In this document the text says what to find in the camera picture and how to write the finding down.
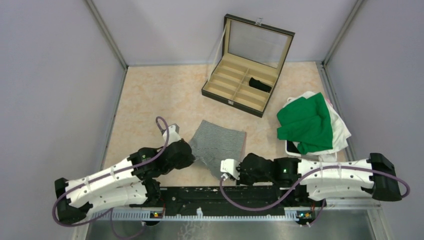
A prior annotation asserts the grey striped underwear orange trim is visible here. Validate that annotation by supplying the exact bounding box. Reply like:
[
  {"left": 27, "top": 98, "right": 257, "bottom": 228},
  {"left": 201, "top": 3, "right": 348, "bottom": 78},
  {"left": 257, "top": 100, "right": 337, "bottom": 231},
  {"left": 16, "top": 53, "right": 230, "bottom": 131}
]
[{"left": 188, "top": 120, "right": 247, "bottom": 179}]

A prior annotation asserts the black underwear with beige waistband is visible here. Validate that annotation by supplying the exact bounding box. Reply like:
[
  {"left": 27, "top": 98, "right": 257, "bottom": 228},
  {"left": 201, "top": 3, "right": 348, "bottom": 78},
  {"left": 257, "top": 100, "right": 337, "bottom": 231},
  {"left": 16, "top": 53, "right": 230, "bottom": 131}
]
[{"left": 248, "top": 77, "right": 272, "bottom": 93}]

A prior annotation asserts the black leather compartment box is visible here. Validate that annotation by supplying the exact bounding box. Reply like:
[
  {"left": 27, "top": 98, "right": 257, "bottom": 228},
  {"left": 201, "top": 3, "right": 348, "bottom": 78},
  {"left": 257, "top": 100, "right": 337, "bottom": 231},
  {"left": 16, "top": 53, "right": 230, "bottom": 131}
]
[{"left": 201, "top": 13, "right": 295, "bottom": 118}]

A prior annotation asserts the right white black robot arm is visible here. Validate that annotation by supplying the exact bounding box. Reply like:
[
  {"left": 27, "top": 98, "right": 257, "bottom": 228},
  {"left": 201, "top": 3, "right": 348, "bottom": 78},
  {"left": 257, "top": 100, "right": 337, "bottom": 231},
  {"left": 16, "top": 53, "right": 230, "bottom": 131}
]
[{"left": 235, "top": 153, "right": 402, "bottom": 206}]

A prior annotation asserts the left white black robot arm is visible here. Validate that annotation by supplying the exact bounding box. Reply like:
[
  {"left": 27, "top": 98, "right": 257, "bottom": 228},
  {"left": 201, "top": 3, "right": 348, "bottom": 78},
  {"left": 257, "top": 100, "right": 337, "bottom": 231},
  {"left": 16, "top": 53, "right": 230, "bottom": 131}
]
[{"left": 53, "top": 139, "right": 195, "bottom": 226}]

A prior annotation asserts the white basket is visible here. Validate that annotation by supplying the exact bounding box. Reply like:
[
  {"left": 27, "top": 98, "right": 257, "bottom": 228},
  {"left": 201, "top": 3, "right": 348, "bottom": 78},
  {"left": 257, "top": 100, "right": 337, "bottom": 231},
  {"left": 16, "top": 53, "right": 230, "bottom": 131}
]
[{"left": 285, "top": 140, "right": 302, "bottom": 157}]

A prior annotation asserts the green cloth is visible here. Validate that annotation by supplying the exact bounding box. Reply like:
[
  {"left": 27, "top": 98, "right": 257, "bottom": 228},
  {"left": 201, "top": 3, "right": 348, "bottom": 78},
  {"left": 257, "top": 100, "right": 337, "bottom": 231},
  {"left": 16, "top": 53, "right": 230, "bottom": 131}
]
[{"left": 276, "top": 93, "right": 333, "bottom": 155}]

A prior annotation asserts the white cloth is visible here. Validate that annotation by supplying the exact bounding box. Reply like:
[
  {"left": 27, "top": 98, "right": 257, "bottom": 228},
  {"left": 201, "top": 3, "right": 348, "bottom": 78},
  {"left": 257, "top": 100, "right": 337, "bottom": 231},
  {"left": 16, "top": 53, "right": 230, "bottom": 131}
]
[{"left": 293, "top": 97, "right": 352, "bottom": 162}]

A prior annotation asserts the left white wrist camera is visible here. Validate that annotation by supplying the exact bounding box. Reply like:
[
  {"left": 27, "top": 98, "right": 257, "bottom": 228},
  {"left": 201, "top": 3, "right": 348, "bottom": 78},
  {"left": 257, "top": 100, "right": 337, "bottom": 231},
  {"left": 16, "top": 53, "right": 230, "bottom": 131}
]
[{"left": 161, "top": 123, "right": 182, "bottom": 146}]

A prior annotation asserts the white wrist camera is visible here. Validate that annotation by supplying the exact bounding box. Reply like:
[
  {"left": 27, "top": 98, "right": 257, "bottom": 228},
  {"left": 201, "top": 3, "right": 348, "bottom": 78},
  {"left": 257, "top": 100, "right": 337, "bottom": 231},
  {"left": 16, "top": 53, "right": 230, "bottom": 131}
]
[
  {"left": 161, "top": 123, "right": 182, "bottom": 146},
  {"left": 220, "top": 158, "right": 240, "bottom": 181}
]

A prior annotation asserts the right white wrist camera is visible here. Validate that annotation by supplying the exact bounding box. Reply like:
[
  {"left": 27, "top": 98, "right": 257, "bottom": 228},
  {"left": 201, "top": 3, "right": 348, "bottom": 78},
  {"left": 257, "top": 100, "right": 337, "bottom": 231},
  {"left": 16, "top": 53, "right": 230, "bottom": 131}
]
[{"left": 220, "top": 158, "right": 240, "bottom": 181}]

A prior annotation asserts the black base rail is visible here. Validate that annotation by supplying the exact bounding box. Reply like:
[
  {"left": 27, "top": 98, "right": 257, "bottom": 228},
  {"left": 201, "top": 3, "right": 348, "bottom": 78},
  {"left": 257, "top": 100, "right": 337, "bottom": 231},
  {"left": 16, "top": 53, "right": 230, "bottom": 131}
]
[{"left": 129, "top": 185, "right": 327, "bottom": 216}]

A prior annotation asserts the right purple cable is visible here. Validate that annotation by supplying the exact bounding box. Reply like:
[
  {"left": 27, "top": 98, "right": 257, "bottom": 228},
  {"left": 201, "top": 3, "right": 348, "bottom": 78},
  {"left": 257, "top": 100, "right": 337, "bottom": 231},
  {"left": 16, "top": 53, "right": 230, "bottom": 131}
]
[{"left": 219, "top": 164, "right": 412, "bottom": 228}]

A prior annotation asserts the purple cable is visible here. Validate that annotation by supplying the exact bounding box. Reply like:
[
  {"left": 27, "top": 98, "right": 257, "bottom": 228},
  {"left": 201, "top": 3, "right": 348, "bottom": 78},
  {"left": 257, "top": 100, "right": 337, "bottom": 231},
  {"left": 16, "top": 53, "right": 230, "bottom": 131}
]
[
  {"left": 51, "top": 116, "right": 170, "bottom": 240},
  {"left": 219, "top": 164, "right": 412, "bottom": 228}
]

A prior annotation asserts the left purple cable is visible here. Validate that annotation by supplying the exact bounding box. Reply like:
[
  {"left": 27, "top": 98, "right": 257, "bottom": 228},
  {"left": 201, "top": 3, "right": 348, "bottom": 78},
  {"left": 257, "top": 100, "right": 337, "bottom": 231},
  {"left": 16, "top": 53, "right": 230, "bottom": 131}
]
[{"left": 51, "top": 116, "right": 170, "bottom": 240}]

